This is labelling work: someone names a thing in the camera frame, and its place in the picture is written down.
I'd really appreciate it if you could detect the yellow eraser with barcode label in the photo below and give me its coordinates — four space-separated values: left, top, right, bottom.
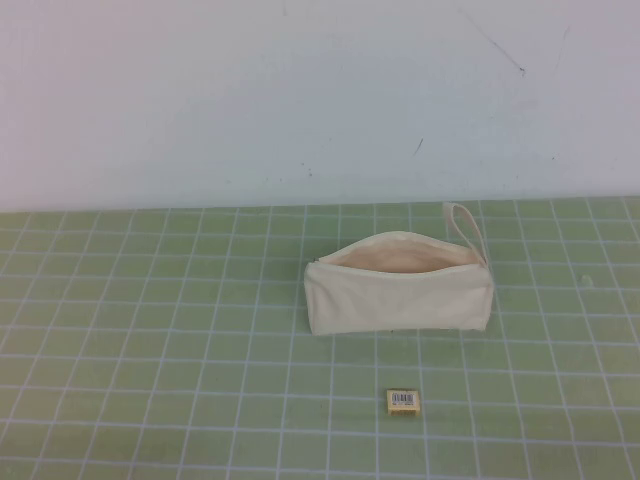
386 388 419 414

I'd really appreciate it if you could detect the cream fabric pencil case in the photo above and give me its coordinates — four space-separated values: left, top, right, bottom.
303 201 494 337

